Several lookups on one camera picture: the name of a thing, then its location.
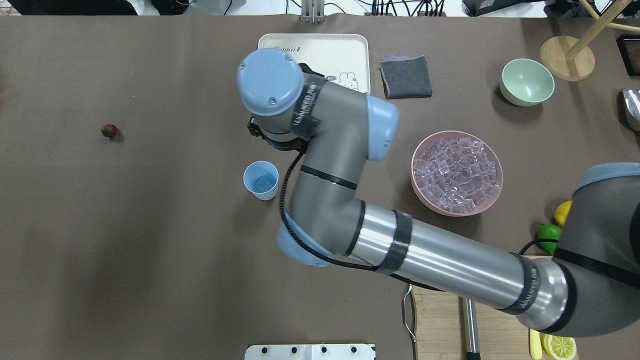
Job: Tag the light blue cup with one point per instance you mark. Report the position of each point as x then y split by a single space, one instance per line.
261 178

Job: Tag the yellow lemon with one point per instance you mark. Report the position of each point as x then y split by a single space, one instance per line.
561 213

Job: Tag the pile of clear ice cubes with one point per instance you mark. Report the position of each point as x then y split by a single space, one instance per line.
457 172

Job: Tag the green lime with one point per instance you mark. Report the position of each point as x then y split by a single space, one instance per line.
548 235

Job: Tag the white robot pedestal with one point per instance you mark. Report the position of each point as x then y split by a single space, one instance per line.
320 351

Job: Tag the pink bowl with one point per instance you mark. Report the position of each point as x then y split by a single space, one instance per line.
457 207

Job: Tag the aluminium frame post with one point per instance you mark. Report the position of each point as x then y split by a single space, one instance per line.
312 11

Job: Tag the lemon slice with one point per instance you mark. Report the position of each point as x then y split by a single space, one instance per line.
559 347

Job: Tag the beige tray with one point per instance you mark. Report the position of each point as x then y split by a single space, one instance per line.
341 58

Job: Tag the grey folded cloth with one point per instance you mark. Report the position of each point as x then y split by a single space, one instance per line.
406 77

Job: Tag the metal ice scoop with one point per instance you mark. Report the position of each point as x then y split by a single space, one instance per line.
631 99

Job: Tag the green bowl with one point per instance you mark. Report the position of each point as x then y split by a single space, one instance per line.
525 82

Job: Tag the wooden cup tree stand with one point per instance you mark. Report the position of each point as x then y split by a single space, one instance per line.
570 58

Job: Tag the wooden cutting board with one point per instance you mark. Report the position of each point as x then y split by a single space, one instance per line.
436 319

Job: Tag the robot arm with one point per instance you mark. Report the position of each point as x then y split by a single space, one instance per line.
589 287

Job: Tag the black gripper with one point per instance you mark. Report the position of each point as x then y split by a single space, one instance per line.
254 131

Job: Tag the red strawberry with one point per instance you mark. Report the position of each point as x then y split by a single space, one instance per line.
109 131

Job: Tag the yellow plastic knife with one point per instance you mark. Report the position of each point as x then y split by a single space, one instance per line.
535 345

